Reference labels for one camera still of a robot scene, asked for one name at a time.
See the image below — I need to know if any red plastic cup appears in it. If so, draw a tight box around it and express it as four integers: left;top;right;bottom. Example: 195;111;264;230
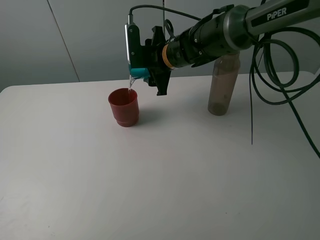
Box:
108;88;140;127

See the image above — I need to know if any black camera cable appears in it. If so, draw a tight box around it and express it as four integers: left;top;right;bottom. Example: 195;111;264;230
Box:
128;5;320;161

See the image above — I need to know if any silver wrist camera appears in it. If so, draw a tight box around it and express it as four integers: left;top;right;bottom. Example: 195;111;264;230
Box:
125;13;143;69

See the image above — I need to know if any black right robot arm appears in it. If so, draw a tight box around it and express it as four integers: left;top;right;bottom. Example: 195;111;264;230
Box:
130;0;320;95

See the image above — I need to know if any teal translucent plastic cup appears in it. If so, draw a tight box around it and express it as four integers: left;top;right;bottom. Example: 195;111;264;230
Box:
129;67;151;80

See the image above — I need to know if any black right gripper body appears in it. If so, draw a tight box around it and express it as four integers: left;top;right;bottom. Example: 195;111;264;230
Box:
142;26;171;96

